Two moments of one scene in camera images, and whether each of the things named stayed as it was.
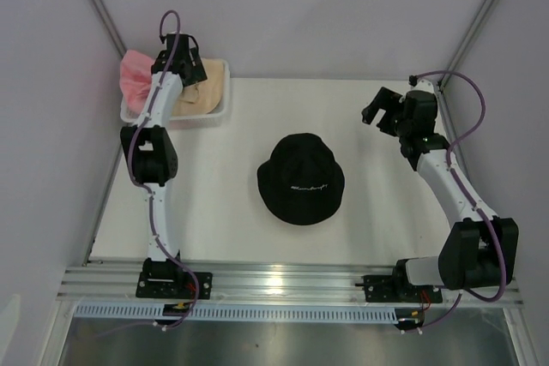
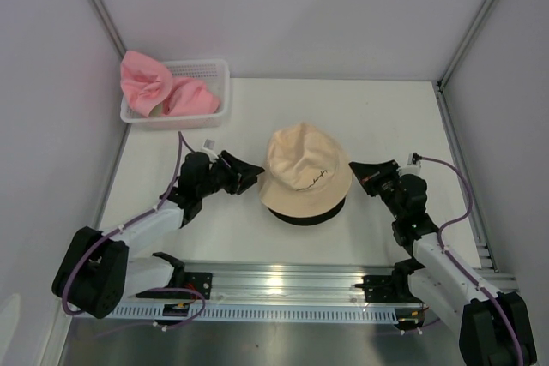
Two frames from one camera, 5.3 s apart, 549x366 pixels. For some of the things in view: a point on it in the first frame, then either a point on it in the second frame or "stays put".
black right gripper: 385,99 → 368,174
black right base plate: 398,289 stays put
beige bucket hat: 202,98 → 306,172
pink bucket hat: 135,75 stays put
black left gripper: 197,75 → 249,173
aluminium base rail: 252,281 stays put
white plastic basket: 213,118 stays put
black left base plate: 174,285 stays put
